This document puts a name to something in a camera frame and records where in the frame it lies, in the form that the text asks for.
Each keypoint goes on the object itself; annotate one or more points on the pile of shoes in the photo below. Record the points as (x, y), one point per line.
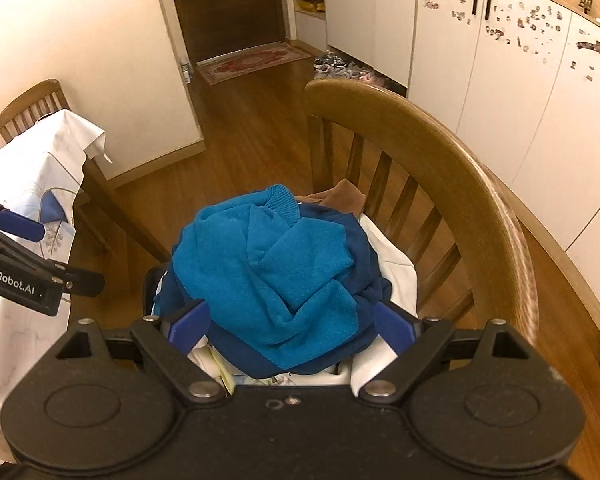
(347, 67)

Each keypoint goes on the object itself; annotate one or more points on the white cabinet with stickers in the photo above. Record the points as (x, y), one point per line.
(520, 110)

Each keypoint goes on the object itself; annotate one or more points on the brown garment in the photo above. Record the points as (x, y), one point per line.
(342, 197)

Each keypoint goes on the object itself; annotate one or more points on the dark wooden door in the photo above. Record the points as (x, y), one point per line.
(225, 5)

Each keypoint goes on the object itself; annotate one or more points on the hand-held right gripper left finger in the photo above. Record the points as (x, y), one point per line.
(190, 322)

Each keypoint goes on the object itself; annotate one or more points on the white printed tablecloth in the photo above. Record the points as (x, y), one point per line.
(25, 180)

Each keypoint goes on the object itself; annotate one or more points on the red patterned door rug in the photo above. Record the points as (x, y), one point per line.
(255, 62)

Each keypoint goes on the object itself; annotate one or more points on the two-tone blue sweater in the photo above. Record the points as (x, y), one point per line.
(270, 270)

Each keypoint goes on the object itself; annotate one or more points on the plain white tall cabinet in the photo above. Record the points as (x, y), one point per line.
(365, 15)

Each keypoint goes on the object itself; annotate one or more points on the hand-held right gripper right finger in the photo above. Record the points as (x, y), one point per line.
(395, 327)

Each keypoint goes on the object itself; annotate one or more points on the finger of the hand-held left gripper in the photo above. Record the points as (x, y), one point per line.
(82, 282)
(17, 225)

